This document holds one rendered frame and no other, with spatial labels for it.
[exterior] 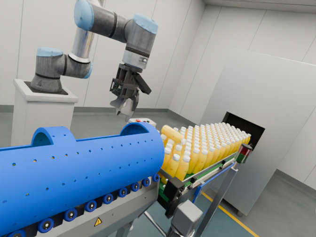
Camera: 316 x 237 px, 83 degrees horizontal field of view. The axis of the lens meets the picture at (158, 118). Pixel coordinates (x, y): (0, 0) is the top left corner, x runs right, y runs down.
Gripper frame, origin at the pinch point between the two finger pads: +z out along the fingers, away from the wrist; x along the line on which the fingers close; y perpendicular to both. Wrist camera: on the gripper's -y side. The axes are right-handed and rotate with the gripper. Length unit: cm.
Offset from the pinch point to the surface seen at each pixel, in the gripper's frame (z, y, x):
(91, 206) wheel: 32.0, 12.9, 11.3
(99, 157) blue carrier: 10.1, 14.7, 10.8
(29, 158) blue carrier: 7.8, 33.5, 8.0
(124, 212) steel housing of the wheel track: 42.7, -4.8, 13.7
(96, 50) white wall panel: -4, -140, -282
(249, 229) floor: 128, -192, 65
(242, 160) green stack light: 11, -60, 38
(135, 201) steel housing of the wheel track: 39.9, -11.2, 12.8
